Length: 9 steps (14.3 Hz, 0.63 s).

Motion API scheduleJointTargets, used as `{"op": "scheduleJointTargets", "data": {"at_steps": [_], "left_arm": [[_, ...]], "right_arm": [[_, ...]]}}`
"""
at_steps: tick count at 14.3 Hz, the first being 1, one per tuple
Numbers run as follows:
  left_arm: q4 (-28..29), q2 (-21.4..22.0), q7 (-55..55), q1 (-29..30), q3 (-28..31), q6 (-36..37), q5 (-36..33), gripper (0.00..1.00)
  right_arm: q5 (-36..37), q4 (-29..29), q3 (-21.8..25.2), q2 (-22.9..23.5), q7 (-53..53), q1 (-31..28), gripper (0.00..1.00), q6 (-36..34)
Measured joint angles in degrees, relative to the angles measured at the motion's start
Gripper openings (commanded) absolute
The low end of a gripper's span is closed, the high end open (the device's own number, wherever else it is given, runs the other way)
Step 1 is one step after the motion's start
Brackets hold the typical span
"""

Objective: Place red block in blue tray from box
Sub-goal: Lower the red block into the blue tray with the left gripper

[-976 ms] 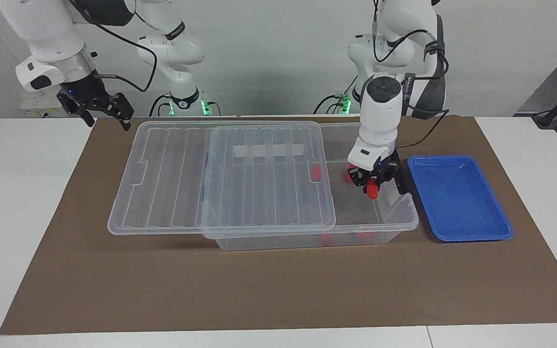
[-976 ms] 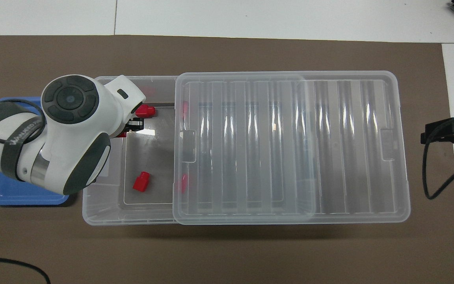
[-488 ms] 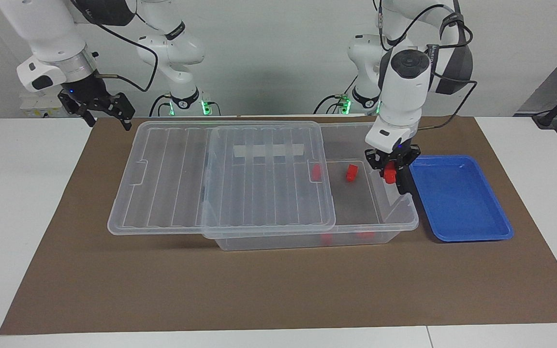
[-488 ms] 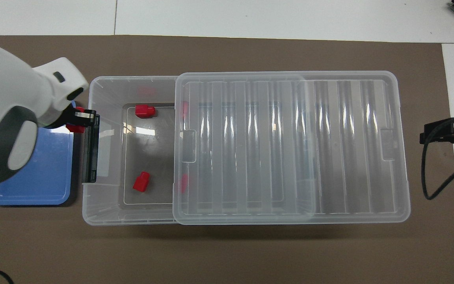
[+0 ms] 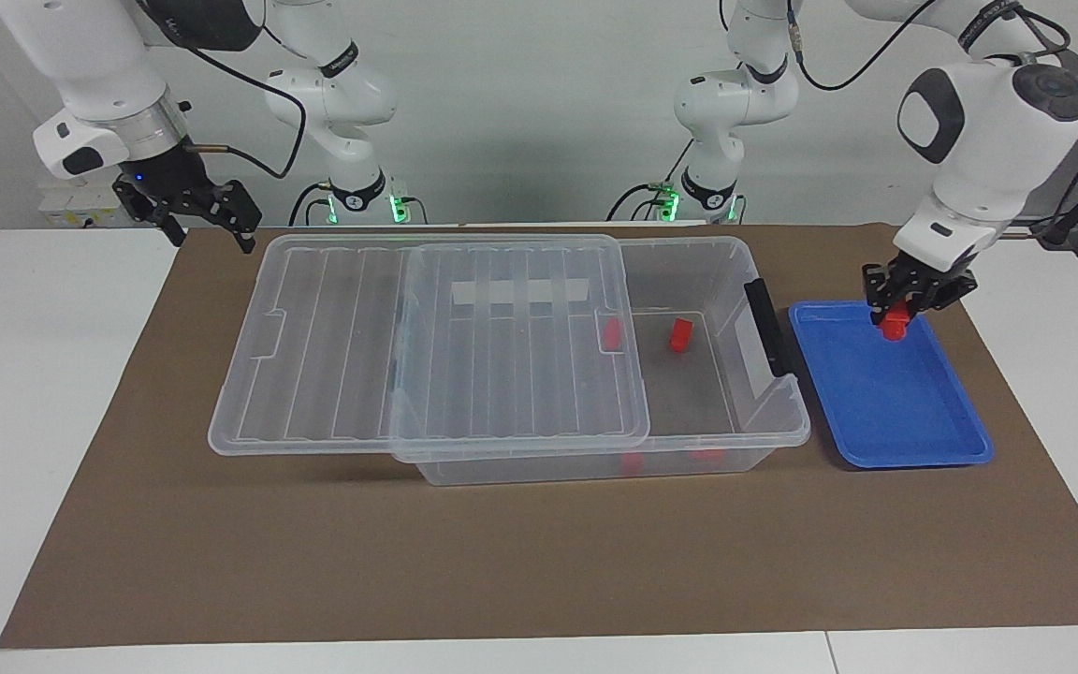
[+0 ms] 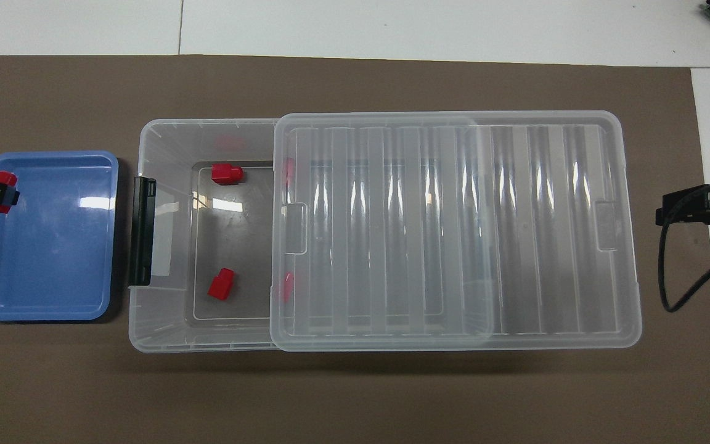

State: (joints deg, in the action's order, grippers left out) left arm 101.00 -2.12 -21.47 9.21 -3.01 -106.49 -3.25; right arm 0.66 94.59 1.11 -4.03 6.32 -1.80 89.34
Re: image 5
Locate clear ribbed box lid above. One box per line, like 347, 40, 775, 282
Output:
208, 233, 650, 464

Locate blue plastic tray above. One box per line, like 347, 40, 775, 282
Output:
787, 300, 997, 469

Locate black box latch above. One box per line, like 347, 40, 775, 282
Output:
743, 277, 799, 380

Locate clear plastic storage box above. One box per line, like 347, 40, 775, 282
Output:
389, 236, 811, 488

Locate brown table mat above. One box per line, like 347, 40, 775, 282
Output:
0, 223, 1078, 650

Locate black base cable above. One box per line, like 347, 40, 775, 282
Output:
288, 181, 334, 227
606, 139, 694, 224

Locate white wall power strip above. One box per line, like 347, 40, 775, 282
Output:
38, 183, 175, 230

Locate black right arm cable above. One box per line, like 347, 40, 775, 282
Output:
132, 0, 308, 181

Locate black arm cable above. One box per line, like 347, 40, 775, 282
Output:
782, 0, 938, 92
132, 0, 308, 181

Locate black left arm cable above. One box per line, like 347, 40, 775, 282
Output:
782, 0, 938, 92

